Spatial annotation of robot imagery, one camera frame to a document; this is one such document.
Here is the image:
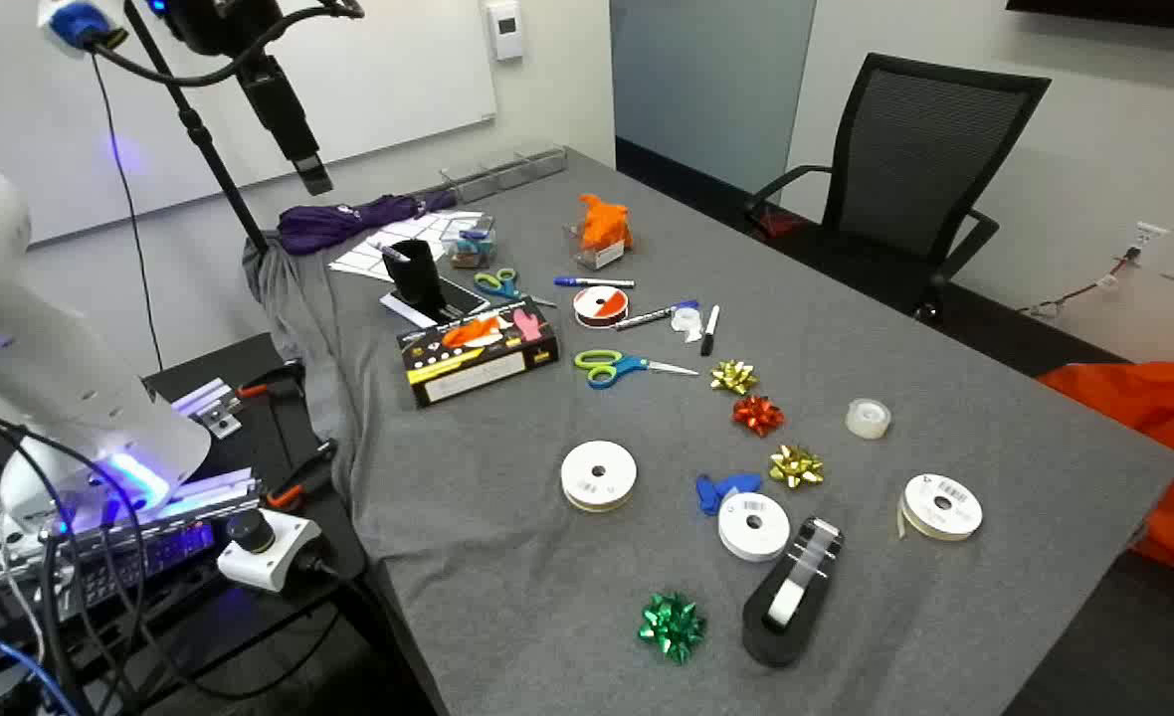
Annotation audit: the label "orange ribbon bundle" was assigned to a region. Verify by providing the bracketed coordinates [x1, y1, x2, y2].
[583, 194, 632, 243]

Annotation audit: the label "camera tripod stand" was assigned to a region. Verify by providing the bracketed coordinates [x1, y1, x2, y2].
[34, 0, 365, 255]

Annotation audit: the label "white marker blue cap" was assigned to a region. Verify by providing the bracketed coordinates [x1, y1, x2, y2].
[615, 302, 700, 332]

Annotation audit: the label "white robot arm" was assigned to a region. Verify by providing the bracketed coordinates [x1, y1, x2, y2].
[0, 177, 211, 535]

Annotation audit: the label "blue gift bow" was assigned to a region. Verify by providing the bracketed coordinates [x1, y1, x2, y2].
[698, 475, 763, 518]

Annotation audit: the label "white ribbon spool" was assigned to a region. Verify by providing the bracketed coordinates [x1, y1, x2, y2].
[556, 441, 640, 515]
[718, 492, 794, 561]
[897, 475, 987, 540]

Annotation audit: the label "black and yellow box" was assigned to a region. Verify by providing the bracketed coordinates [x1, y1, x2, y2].
[404, 302, 560, 405]

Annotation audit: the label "black cup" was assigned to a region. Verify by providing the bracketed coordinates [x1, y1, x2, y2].
[383, 238, 437, 298]

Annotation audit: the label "green gift bow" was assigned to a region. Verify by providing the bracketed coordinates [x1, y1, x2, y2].
[639, 595, 708, 664]

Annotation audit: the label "black tape dispenser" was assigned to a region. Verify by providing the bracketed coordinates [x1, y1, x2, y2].
[742, 518, 844, 669]

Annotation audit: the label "clear stationery holder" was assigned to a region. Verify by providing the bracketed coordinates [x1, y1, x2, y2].
[564, 227, 629, 270]

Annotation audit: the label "grey table cloth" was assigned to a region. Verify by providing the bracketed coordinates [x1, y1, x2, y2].
[250, 158, 1174, 716]

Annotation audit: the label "black marker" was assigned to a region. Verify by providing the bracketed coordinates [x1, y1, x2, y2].
[700, 302, 722, 360]

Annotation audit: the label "white tablet with black screen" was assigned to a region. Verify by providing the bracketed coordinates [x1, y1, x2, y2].
[383, 280, 482, 325]

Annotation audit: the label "white ribbon spool right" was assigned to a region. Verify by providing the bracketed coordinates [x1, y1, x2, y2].
[897, 475, 987, 540]

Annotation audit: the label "clear tape roll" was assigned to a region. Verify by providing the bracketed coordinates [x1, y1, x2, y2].
[844, 400, 893, 441]

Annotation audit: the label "red ribbon spool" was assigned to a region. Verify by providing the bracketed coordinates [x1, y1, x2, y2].
[574, 286, 629, 325]

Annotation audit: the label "white controller device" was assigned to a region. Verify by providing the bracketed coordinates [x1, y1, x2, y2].
[214, 508, 324, 595]

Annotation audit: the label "clear holder with blue tape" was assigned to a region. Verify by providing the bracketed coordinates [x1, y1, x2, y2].
[454, 227, 494, 270]

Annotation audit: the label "blue green handled scissors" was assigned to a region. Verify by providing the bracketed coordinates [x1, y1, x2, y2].
[574, 351, 692, 390]

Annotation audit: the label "purple cloth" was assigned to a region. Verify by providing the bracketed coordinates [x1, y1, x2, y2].
[276, 191, 459, 255]

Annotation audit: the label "gold gift bow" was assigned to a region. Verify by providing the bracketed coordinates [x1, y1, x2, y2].
[708, 360, 757, 400]
[767, 446, 826, 490]

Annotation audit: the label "white ribbon spool left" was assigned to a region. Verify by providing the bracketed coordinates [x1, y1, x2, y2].
[556, 441, 640, 515]

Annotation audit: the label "red gift bow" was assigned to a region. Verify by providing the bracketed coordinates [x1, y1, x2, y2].
[731, 394, 783, 437]

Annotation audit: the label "whiteboard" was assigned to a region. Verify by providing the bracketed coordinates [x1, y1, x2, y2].
[0, 0, 501, 251]

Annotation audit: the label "black mesh office chair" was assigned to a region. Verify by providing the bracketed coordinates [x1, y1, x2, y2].
[743, 51, 1046, 324]

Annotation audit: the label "wall television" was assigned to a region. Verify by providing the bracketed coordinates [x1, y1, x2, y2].
[1006, 0, 1174, 28]

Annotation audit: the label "white ribbon spool middle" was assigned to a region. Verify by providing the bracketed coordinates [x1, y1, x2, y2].
[718, 492, 794, 561]

